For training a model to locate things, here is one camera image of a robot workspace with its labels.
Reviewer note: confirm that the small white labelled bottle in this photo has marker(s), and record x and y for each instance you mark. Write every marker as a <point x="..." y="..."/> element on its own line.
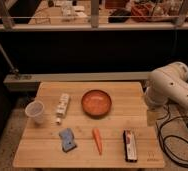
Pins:
<point x="62" y="107"/>

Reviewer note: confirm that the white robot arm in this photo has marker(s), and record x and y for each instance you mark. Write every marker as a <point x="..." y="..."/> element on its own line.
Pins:
<point x="168" y="82"/>

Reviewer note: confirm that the orange bowl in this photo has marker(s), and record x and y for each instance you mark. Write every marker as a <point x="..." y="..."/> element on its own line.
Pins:
<point x="96" y="103"/>

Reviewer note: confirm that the orange carrot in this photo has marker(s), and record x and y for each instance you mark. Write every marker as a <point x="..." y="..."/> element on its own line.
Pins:
<point x="98" y="140"/>

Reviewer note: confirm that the blue sponge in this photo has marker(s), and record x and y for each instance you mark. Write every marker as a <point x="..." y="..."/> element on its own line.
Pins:
<point x="67" y="140"/>

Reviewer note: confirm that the clear plastic cup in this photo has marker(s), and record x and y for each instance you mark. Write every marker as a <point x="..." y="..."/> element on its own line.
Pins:
<point x="35" y="110"/>

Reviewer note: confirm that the grey metal beam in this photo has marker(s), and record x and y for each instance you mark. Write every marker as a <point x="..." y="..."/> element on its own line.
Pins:
<point x="30" y="82"/>

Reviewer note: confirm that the diagonal metal strut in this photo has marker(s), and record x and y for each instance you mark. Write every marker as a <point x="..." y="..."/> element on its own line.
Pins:
<point x="13" y="69"/>

